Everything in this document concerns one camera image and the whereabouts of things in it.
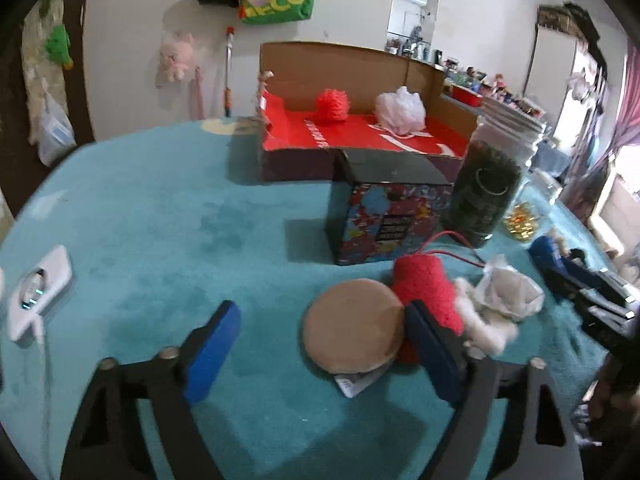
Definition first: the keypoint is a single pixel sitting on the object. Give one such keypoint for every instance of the white plush on wardrobe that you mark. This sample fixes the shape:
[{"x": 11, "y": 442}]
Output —
[{"x": 577, "y": 85}]

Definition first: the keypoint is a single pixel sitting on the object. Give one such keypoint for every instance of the dark brown door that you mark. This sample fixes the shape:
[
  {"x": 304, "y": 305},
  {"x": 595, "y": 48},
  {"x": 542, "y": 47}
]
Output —
[{"x": 85, "y": 85}]

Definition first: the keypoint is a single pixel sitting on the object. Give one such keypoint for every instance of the glass jar with gold contents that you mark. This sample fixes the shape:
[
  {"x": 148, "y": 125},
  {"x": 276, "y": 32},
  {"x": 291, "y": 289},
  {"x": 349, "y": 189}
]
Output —
[{"x": 520, "y": 225}]

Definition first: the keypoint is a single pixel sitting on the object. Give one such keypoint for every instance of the side table with grey cloth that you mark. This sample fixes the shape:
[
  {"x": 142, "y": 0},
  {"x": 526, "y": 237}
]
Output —
[{"x": 552, "y": 160}]

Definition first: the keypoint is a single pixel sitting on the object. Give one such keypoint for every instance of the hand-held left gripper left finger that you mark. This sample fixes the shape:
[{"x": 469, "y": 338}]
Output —
[{"x": 212, "y": 350}]

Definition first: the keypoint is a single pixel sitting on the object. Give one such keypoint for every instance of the pink curtain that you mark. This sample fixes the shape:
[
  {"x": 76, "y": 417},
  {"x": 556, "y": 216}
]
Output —
[{"x": 627, "y": 110}]

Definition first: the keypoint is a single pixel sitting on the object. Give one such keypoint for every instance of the round beige cushion pad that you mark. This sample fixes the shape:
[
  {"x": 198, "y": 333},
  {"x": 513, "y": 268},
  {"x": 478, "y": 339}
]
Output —
[{"x": 350, "y": 325}]

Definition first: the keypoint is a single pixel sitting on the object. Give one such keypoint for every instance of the white and red stick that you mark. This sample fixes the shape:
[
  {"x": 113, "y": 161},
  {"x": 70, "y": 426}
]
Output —
[{"x": 229, "y": 60}]

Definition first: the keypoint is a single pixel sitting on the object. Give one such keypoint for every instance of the beige hanging organiser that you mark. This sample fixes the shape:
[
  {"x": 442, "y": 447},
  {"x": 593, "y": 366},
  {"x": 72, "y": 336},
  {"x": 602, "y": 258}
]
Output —
[{"x": 37, "y": 60}]

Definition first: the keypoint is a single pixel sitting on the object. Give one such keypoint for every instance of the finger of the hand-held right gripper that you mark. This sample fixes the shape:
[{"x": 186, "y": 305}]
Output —
[
  {"x": 605, "y": 310},
  {"x": 547, "y": 257}
]

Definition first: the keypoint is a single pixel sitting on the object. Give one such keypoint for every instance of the glass jar with dark contents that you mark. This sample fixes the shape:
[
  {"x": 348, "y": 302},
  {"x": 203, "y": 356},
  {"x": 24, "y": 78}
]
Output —
[{"x": 482, "y": 185}]

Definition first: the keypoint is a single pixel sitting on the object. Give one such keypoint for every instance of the wooden chair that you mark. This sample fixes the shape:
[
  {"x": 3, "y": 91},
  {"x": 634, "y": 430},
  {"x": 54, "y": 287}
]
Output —
[{"x": 615, "y": 210}]

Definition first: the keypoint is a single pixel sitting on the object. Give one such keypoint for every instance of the teal blanket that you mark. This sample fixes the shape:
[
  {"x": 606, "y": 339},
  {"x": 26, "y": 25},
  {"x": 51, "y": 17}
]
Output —
[{"x": 150, "y": 220}]

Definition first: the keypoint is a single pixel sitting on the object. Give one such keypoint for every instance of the white power strip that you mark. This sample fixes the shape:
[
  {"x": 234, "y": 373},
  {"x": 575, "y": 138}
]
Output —
[{"x": 42, "y": 285}]

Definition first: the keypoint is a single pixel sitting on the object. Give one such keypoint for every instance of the green plush toy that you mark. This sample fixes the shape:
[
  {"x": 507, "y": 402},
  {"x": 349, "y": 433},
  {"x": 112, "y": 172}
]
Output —
[{"x": 59, "y": 45}]

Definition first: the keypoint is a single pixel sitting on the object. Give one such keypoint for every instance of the red knitted soft toy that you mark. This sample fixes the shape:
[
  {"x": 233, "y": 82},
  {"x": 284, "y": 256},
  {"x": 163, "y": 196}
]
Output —
[{"x": 425, "y": 285}]

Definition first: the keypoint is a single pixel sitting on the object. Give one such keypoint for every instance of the white mesh bath sponge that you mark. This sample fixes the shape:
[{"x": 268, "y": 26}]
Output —
[{"x": 400, "y": 110}]

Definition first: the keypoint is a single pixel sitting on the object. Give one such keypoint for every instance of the clear plastic bag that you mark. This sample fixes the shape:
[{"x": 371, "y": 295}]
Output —
[{"x": 55, "y": 132}]

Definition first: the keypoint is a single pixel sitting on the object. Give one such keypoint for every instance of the white wardrobe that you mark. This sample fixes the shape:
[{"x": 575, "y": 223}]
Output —
[{"x": 550, "y": 75}]

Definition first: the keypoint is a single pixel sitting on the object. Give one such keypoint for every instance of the white plush toy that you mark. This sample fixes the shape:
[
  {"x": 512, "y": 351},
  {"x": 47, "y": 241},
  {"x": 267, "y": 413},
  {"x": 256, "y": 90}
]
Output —
[{"x": 492, "y": 330}]

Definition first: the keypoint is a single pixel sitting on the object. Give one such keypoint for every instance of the cardboard box with red lining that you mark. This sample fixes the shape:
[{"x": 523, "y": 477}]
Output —
[{"x": 350, "y": 60}]

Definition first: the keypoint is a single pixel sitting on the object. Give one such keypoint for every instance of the red pom-pom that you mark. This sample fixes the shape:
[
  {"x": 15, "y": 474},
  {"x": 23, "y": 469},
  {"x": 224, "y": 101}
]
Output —
[{"x": 331, "y": 105}]

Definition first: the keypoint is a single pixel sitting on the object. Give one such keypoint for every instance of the pile of dark bags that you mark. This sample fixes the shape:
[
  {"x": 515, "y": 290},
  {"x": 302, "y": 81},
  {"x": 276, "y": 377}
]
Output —
[{"x": 570, "y": 17}]

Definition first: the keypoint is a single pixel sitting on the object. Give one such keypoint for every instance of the clutter of bottles and figurines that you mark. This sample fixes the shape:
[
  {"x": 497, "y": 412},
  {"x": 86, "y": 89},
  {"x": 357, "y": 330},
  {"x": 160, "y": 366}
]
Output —
[{"x": 500, "y": 85}]

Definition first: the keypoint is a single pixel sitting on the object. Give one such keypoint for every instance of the wall mirror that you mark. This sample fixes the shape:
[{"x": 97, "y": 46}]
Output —
[{"x": 410, "y": 10}]

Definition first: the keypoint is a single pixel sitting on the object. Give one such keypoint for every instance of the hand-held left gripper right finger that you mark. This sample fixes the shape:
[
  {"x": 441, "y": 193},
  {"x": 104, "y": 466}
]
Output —
[{"x": 430, "y": 350}]

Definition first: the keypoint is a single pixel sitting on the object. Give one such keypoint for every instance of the small colourful printed box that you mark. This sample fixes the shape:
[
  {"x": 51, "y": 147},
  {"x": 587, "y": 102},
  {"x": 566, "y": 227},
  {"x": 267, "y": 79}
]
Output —
[{"x": 380, "y": 220}]

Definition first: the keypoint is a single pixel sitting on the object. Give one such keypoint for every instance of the red container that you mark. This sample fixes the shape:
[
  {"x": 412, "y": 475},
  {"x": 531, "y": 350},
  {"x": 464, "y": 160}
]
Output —
[{"x": 465, "y": 94}]

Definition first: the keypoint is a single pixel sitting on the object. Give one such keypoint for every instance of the pink plush on wall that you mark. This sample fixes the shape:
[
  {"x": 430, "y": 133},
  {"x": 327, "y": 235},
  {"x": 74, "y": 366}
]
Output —
[{"x": 176, "y": 55}]

